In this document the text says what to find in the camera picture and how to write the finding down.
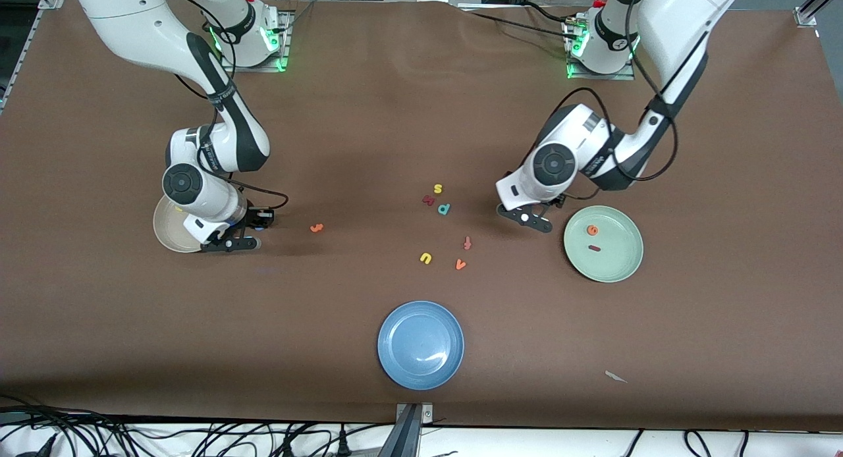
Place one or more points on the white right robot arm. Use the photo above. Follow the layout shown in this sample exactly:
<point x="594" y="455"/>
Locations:
<point x="211" y="193"/>

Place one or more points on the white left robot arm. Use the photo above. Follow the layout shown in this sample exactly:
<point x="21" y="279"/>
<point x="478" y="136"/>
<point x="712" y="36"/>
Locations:
<point x="573" y="141"/>

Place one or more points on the beige plate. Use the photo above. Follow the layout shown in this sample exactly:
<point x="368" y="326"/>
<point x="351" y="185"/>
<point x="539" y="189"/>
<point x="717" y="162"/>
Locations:
<point x="168" y="230"/>

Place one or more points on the green plate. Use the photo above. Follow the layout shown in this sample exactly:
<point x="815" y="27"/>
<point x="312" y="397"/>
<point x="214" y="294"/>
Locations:
<point x="612" y="263"/>

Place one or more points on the small white paper scrap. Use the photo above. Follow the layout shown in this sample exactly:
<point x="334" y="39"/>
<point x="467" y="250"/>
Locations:
<point x="616" y="376"/>

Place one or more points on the blue plate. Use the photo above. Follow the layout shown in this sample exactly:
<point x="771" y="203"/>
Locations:
<point x="421" y="345"/>

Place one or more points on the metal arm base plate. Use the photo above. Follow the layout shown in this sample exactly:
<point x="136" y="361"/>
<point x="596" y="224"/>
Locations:
<point x="257" y="68"/>
<point x="612" y="77"/>

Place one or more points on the metal table edge bracket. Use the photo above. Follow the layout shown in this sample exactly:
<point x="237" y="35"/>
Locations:
<point x="411" y="430"/>

